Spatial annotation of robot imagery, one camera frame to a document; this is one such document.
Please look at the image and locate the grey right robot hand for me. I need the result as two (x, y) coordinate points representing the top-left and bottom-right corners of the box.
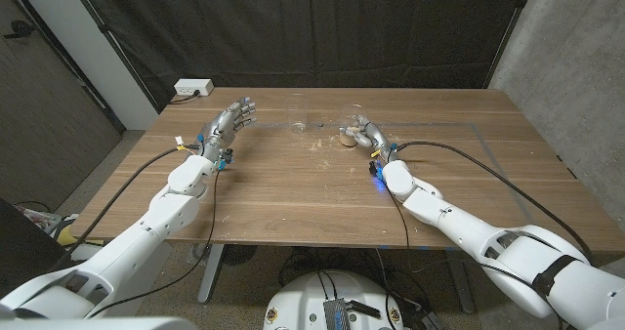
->
(340, 114), (399, 163)

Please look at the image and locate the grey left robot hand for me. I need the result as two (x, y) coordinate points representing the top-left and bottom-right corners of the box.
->
(197, 97), (258, 163)

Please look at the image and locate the clear plastic cup holding sugar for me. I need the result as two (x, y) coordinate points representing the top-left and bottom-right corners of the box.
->
(339, 103), (367, 148)

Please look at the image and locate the white power strip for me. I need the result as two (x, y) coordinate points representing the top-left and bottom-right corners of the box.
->
(174, 78), (215, 97)

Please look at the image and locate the black backdrop curtain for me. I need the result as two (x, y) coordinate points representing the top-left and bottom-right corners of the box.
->
(65, 0), (536, 112)

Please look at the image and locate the round black fan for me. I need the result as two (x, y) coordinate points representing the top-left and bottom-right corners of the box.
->
(222, 244), (259, 267)

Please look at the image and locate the black backdrop stand pole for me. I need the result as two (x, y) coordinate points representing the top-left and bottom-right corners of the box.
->
(484, 0), (536, 90)
(65, 0), (162, 114)

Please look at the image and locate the grey table leg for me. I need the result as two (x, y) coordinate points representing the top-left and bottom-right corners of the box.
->
(444, 249), (476, 315)
(197, 243), (226, 305)

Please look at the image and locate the black connector block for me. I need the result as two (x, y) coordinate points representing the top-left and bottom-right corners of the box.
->
(349, 299), (382, 319)

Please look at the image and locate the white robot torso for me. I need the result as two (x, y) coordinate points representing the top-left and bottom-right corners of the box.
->
(262, 269), (405, 330)

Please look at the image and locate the grey ribbed adapter box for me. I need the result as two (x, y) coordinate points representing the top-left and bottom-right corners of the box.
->
(322, 298), (352, 330)

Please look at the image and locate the yellow item on floor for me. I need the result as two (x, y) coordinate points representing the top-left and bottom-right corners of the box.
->
(54, 225), (106, 248)

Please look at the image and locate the patterned cloth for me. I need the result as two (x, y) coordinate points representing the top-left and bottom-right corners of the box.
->
(14, 203), (63, 231)

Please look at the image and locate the white robot head cover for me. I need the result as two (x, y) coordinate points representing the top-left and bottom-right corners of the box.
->
(0, 316), (199, 330)

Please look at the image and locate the dark chair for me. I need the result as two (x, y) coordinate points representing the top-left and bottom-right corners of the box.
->
(0, 197), (69, 297)

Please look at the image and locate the black power strip cable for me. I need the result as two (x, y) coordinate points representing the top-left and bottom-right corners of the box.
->
(168, 90), (201, 105)

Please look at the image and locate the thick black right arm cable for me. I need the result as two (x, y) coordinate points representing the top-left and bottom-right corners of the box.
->
(394, 141), (595, 263)

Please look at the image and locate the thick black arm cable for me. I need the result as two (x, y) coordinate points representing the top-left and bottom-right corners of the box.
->
(61, 144), (202, 258)
(394, 141), (595, 263)

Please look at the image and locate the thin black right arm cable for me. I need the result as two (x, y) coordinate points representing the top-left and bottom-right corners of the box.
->
(383, 181), (414, 272)

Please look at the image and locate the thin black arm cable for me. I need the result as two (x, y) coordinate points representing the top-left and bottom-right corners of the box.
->
(86, 169), (220, 319)
(383, 181), (414, 272)

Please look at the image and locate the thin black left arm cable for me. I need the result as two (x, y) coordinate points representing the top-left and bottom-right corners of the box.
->
(86, 169), (220, 319)

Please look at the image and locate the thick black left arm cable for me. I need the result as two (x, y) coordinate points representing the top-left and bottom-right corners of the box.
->
(61, 144), (202, 258)

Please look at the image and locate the black door handle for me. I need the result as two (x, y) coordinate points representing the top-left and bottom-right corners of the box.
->
(3, 20), (36, 41)

